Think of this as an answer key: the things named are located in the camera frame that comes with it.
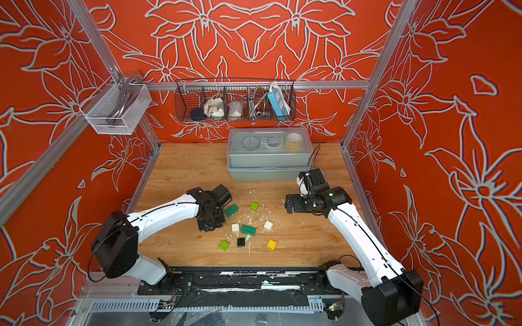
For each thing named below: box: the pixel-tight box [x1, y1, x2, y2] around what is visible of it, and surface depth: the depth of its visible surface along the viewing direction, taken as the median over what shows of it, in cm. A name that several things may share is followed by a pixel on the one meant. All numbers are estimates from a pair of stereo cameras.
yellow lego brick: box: [267, 239, 278, 250], surface depth 83 cm
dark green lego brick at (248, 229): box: [240, 224, 257, 237], surface depth 87 cm
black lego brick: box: [237, 237, 246, 248], surface depth 83 cm
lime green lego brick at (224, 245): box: [218, 239, 230, 252], surface depth 83 cm
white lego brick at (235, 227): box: [231, 222, 240, 233], surface depth 87 cm
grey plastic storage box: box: [227, 127, 313, 182], surface depth 97 cm
